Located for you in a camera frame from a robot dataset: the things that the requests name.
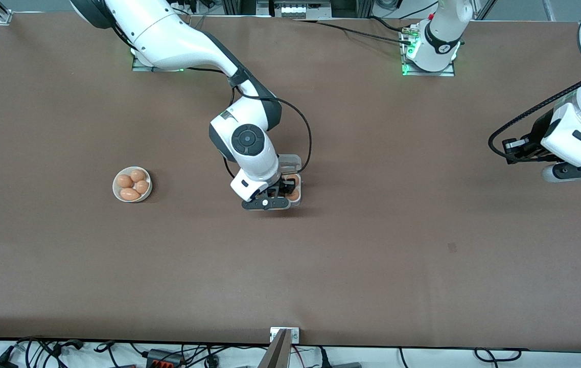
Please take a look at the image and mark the white power strip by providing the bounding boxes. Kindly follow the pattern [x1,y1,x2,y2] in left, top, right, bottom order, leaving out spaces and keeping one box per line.
[257,0,333,20]

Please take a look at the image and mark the aluminium camera mount bar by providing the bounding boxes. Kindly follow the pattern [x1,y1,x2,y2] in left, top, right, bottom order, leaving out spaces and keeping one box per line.
[257,329,291,368]

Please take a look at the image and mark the black connector block orange levers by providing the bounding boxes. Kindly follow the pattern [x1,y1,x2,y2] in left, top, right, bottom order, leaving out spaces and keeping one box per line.
[146,349,187,368]

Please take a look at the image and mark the long black cable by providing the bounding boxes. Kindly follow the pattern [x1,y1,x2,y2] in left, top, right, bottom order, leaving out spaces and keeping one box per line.
[293,19,413,45]

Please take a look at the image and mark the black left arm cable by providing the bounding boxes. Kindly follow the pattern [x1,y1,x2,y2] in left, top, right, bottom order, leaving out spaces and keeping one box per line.
[489,64,581,164]

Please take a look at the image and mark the silver camera mount bracket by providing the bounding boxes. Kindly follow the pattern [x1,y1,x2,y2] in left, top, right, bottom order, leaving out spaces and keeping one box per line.
[270,327,300,344]

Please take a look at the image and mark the white bowl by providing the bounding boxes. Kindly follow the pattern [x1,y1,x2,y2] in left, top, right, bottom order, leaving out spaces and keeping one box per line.
[112,167,153,203]

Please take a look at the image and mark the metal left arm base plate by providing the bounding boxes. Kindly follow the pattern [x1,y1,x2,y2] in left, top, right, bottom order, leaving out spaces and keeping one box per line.
[400,26,457,77]

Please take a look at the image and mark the clear plastic egg carton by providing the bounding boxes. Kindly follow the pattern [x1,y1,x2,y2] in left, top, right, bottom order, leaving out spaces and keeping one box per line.
[276,154,303,207]

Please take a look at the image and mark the short black cable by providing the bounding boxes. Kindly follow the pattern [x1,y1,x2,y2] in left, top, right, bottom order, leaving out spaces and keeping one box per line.
[369,15,409,32]

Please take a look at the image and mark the black cable bundle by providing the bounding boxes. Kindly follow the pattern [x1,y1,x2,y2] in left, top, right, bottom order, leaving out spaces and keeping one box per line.
[183,345,265,368]
[14,336,86,368]

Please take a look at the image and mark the black cable loop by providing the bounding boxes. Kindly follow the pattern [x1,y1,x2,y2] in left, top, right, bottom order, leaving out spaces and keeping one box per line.
[474,348,522,362]

